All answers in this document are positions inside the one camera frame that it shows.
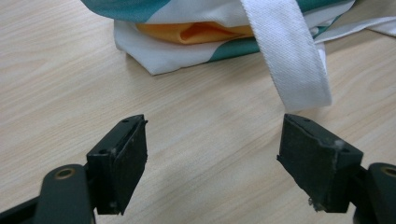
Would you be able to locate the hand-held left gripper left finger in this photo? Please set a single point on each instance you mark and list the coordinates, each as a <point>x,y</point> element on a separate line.
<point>120,169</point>

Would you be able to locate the white teal orange cloth bag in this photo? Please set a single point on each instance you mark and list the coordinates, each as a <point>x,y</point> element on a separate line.
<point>236,37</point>

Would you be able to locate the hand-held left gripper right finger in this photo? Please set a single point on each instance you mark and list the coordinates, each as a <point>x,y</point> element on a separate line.
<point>317,165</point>

